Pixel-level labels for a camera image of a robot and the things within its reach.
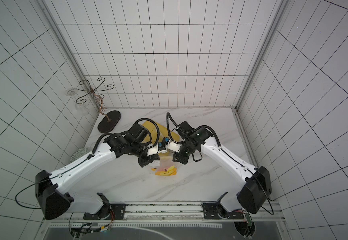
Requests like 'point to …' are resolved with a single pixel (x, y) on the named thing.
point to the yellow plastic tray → (164, 138)
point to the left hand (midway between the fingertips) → (153, 159)
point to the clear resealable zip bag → (166, 168)
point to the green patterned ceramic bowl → (80, 153)
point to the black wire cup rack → (94, 90)
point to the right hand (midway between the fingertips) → (175, 153)
